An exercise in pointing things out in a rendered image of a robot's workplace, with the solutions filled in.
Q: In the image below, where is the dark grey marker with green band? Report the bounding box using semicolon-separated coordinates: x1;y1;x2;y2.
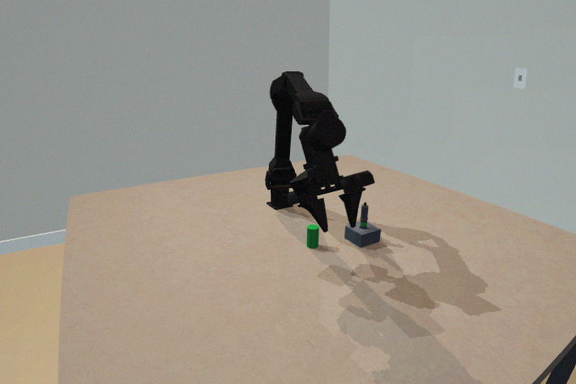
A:
361;203;368;228

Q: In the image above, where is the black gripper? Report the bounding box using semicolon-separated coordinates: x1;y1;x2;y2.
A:
287;151;375;233

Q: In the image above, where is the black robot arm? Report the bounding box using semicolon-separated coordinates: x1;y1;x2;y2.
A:
265;71;346;210

